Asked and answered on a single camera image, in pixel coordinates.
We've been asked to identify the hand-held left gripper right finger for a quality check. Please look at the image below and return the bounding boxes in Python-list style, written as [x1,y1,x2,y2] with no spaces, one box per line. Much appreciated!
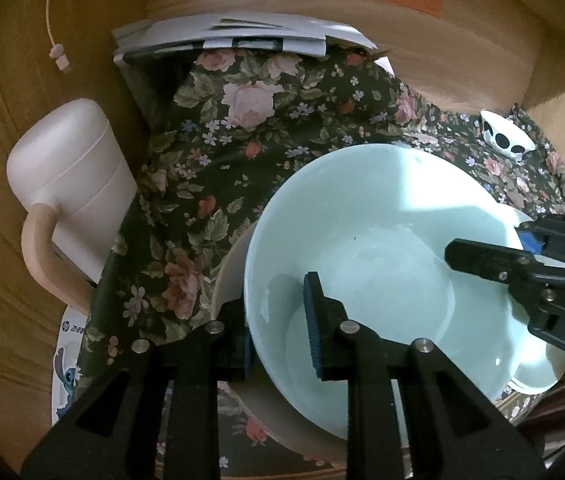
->
[303,271,548,480]

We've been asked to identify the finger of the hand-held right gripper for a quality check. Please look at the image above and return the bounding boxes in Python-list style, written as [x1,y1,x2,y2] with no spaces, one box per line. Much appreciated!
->
[445,238,551,292]
[517,216,565,268]

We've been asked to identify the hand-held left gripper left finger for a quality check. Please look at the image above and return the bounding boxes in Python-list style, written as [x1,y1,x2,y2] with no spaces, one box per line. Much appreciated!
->
[21,299,256,480]

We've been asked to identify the mint green plate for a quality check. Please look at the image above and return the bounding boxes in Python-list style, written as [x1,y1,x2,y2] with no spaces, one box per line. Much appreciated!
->
[497,203,565,268]

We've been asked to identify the mint green bowl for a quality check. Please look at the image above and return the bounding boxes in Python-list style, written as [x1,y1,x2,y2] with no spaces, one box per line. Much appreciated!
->
[243,143,565,456]

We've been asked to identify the white black-dotted bowl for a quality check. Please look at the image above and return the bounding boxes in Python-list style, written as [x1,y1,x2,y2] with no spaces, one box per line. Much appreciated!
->
[479,109,537,162]

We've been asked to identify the blue cartoon printed mat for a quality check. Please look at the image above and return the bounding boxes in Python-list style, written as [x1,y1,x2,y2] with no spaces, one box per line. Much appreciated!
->
[51,305,94,426]

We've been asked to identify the dark floral tablecloth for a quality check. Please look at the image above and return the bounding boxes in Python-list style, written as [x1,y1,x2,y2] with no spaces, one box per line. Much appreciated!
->
[82,45,565,480]

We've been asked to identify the white paper sheet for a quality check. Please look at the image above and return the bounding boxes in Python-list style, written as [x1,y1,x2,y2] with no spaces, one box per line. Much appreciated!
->
[373,52,399,77]

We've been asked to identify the white lidded jug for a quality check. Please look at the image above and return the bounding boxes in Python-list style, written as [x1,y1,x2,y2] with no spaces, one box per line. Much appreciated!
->
[6,99,138,311]

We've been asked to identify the grey box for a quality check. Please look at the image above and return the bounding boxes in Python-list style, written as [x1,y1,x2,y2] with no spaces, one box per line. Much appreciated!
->
[117,57,163,126]

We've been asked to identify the stack of white papers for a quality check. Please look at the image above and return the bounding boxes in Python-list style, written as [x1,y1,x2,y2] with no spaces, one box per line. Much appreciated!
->
[112,12,378,66]

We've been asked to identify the hanging beaded cable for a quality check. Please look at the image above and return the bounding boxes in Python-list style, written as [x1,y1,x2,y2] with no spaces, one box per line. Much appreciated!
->
[30,0,73,73]

